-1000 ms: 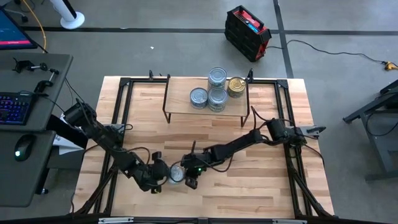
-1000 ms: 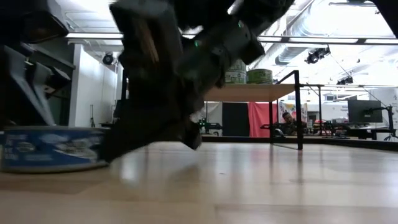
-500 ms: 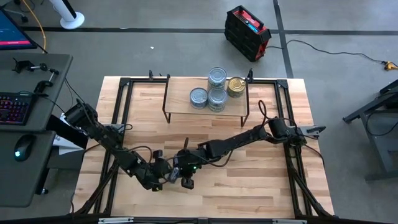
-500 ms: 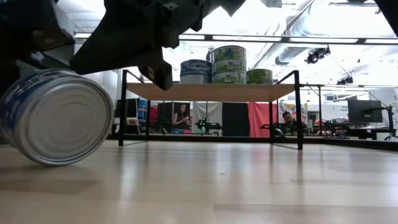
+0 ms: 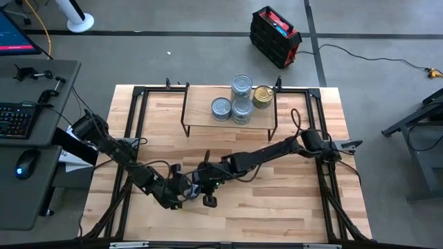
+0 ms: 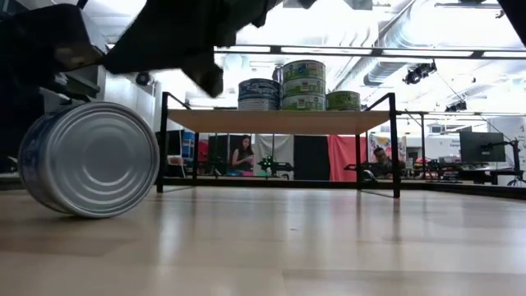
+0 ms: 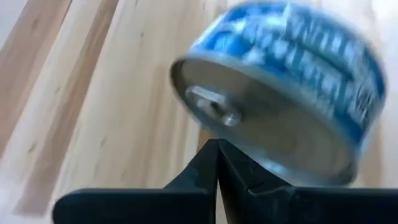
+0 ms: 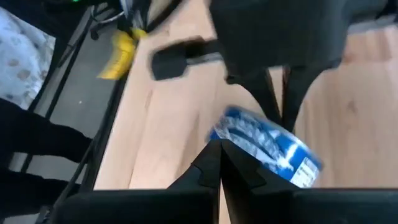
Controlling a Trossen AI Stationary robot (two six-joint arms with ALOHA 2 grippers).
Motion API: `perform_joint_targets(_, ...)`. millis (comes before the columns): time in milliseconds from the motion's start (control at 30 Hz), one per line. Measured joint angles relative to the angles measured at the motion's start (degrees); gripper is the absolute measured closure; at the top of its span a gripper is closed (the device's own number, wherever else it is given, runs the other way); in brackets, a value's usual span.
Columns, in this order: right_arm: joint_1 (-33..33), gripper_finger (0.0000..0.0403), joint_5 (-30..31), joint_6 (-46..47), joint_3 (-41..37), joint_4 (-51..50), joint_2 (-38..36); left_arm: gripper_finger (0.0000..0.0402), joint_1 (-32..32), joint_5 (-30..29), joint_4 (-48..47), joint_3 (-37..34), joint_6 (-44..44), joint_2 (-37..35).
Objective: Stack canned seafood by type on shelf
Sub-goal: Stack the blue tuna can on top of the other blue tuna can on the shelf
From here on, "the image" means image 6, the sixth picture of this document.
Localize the red curtain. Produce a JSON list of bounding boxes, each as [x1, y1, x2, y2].
[[328, 134, 368, 183]]

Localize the black display screen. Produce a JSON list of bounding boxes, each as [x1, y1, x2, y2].
[[155, 130, 182, 157]]

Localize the overhead LED light bar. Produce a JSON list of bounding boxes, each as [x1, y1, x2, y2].
[[213, 44, 526, 61]]

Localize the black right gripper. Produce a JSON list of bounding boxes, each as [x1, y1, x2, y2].
[[102, 0, 317, 99]]

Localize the white green label seafood can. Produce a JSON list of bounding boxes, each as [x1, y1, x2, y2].
[[281, 59, 327, 81], [281, 76, 327, 97], [281, 94, 327, 112]]

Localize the black table edge rail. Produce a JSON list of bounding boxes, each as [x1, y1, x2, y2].
[[0, 173, 526, 202]]

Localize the wooden shelf black metal legs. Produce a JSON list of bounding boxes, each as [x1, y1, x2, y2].
[[155, 90, 402, 200]]

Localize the black curtain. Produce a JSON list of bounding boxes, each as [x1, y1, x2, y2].
[[293, 134, 330, 181]]

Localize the black partition panel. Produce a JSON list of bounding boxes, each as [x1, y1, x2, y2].
[[207, 134, 252, 173]]

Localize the colourful printed poster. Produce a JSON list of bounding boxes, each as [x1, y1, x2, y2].
[[367, 134, 408, 165]]

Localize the person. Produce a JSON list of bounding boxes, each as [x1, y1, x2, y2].
[[229, 134, 256, 173], [369, 146, 407, 178]]

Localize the blue panel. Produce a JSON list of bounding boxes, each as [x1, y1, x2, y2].
[[182, 131, 196, 160]]

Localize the black track light cluster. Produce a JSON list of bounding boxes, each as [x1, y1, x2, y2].
[[402, 60, 438, 86]]

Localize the black computer monitor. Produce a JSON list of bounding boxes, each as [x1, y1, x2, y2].
[[459, 131, 507, 164]]

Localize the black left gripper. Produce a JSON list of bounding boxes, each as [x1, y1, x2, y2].
[[0, 3, 104, 113]]

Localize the black background metal frame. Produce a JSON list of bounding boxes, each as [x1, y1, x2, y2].
[[396, 109, 526, 178]]

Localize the grey hanging cloth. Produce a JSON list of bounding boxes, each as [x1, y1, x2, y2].
[[253, 133, 295, 165]]

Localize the silver ventilation duct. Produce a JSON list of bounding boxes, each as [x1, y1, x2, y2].
[[363, 0, 468, 87]]

